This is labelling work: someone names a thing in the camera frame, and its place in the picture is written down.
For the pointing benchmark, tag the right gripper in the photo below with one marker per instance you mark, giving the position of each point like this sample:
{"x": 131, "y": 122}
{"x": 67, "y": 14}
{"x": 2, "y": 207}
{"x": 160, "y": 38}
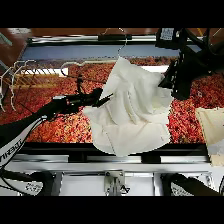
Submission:
{"x": 181, "y": 80}

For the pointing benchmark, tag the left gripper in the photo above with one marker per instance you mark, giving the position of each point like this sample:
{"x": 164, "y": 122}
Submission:
{"x": 83, "y": 100}

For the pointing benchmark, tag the white shirt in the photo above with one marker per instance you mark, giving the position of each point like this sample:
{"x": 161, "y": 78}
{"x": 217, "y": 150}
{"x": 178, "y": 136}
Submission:
{"x": 133, "y": 113}

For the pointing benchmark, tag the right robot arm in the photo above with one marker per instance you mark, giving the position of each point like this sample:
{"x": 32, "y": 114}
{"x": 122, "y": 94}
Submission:
{"x": 206, "y": 63}

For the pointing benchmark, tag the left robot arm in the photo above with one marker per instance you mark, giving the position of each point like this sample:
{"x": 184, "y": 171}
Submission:
{"x": 13, "y": 130}

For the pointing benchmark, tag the beige garment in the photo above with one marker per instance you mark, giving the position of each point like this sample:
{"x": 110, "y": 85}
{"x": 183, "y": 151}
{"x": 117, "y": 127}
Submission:
{"x": 211, "y": 126}

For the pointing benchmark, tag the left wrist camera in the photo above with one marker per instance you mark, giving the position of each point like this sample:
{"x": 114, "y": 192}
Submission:
{"x": 80, "y": 87}

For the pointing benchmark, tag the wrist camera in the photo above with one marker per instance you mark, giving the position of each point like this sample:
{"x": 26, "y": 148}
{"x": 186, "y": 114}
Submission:
{"x": 80, "y": 87}
{"x": 166, "y": 43}

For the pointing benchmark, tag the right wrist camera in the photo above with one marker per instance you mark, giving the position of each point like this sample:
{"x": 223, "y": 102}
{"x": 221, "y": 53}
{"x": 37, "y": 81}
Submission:
{"x": 166, "y": 43}

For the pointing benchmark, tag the silver frame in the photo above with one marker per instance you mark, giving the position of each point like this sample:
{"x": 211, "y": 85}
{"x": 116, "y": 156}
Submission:
{"x": 113, "y": 166}

